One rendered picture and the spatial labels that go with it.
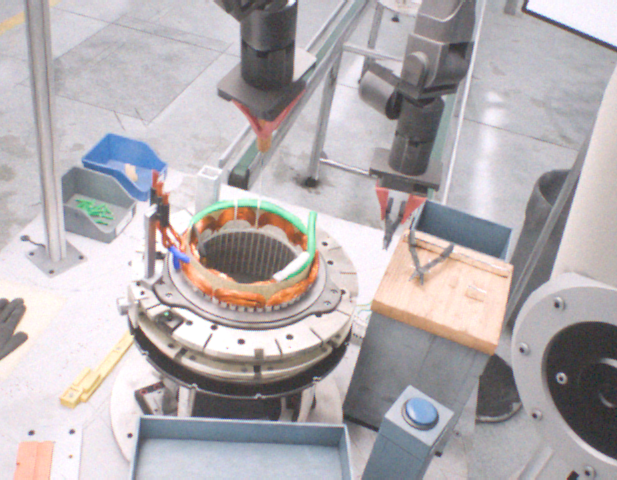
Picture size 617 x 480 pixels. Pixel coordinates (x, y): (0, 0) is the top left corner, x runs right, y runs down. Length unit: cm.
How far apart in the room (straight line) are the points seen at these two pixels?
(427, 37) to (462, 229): 48
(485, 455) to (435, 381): 121
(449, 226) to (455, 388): 32
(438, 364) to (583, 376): 61
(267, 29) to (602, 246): 39
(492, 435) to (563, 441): 184
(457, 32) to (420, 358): 48
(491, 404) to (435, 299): 139
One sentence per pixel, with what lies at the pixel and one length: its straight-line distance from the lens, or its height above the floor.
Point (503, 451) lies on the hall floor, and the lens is 233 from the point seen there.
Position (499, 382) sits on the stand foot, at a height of 2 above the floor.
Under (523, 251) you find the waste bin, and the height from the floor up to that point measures 33.
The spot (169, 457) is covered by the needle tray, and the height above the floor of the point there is 103.
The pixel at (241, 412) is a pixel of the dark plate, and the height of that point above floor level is 78.
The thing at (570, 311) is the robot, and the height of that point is 146.
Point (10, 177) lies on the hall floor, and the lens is 309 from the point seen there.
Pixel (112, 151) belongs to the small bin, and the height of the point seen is 81.
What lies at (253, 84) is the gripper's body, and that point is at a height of 141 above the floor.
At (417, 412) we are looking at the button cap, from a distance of 92.
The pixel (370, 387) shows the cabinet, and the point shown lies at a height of 88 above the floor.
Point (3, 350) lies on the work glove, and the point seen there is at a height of 79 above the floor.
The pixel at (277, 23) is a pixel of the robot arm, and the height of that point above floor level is 149.
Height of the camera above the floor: 173
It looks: 38 degrees down
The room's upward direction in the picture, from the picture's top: 12 degrees clockwise
